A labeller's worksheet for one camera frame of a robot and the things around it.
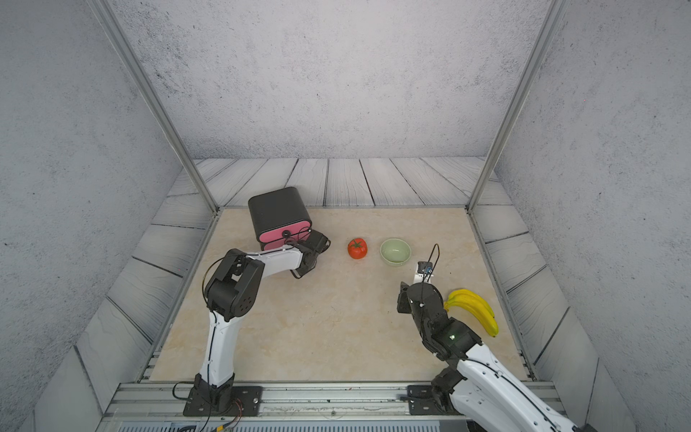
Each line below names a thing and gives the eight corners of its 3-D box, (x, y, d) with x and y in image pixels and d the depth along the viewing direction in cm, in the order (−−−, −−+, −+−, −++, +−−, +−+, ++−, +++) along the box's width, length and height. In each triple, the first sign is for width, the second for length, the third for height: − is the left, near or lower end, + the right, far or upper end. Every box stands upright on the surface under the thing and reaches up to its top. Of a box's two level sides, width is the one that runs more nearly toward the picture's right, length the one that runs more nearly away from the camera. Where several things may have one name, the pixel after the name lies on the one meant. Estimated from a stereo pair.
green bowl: (380, 269, 102) (381, 260, 98) (379, 247, 109) (380, 238, 105) (410, 269, 102) (412, 260, 98) (406, 247, 109) (408, 237, 105)
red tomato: (353, 262, 104) (353, 254, 100) (346, 249, 108) (346, 241, 104) (368, 257, 106) (369, 248, 102) (361, 244, 110) (362, 236, 106)
